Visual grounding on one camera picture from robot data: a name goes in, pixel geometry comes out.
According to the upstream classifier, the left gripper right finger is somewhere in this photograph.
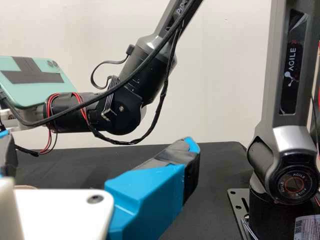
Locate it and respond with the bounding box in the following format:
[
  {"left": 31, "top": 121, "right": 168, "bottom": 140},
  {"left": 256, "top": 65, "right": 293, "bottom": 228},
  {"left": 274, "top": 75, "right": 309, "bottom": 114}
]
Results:
[{"left": 104, "top": 136, "right": 201, "bottom": 240}]

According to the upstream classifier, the right wrist camera phone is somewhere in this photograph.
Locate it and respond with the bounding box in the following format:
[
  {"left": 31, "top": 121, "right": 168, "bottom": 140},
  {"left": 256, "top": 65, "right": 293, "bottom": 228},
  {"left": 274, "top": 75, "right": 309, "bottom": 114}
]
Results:
[{"left": 0, "top": 55, "right": 79, "bottom": 110}]

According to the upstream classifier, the black mounting plate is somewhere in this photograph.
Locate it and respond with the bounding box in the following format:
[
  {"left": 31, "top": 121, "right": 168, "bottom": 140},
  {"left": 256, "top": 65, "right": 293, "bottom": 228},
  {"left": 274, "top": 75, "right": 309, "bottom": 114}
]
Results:
[{"left": 226, "top": 187, "right": 253, "bottom": 240}]

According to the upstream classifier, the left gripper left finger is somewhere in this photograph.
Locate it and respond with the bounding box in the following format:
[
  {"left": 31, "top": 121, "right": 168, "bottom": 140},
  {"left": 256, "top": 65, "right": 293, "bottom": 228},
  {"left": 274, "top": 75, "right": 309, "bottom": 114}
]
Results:
[{"left": 0, "top": 129, "right": 19, "bottom": 177}]

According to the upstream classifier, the black cable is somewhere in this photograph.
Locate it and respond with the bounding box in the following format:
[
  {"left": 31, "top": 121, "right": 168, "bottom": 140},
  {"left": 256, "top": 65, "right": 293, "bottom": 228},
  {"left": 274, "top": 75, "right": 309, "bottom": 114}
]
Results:
[{"left": 0, "top": 0, "right": 204, "bottom": 127}]

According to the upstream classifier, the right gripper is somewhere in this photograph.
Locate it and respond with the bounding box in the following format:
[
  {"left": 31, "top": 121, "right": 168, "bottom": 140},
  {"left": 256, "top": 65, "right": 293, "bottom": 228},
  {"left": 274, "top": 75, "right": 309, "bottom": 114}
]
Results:
[{"left": 9, "top": 104, "right": 48, "bottom": 132}]

